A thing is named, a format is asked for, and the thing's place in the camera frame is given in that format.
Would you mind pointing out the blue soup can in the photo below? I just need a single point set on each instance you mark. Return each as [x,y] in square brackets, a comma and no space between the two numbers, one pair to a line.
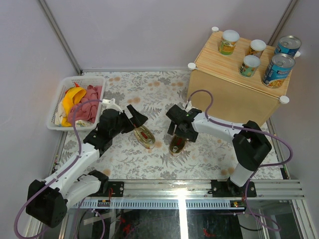
[288,45]
[278,70]

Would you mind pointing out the white plastic laundry basket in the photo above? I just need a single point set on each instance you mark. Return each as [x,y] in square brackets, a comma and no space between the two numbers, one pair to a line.
[66,84]

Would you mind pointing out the gold oval fish tin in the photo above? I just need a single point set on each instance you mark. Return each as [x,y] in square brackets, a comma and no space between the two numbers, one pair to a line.
[177,145]

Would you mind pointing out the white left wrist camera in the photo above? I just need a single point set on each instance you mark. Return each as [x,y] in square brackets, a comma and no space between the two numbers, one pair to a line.
[110,104]

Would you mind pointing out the white patterned cloth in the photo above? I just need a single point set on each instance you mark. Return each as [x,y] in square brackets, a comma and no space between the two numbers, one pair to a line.
[61,121]

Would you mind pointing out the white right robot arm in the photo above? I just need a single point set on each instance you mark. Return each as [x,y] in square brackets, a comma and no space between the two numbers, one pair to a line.
[249,142]

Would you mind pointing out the dark green small can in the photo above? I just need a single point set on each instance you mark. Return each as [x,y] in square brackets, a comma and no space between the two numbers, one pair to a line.
[249,65]

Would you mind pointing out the gold oval tin under jar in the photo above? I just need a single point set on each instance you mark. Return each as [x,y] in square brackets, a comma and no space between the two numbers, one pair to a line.
[145,137]

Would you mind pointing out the wooden cube cabinet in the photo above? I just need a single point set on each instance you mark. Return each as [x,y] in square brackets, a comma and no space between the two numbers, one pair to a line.
[216,82]

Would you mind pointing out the yellow cloth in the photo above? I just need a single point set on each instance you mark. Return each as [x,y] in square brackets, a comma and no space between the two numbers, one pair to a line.
[72,97]

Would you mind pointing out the pink cloth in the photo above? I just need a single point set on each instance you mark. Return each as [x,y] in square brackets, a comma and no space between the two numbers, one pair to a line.
[88,111]

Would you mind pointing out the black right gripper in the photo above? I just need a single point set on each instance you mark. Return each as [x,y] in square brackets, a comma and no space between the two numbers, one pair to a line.
[190,136]

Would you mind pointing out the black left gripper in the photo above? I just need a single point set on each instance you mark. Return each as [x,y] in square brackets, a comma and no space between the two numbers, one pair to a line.
[138,119]

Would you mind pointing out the aluminium frame rail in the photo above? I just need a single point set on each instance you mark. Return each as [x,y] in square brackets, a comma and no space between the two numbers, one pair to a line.
[170,194]

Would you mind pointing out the yellow jar white lid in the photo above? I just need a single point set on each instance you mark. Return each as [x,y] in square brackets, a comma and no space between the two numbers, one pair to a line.
[256,48]

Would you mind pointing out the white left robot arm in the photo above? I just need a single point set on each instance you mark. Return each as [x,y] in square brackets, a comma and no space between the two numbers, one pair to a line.
[49,200]

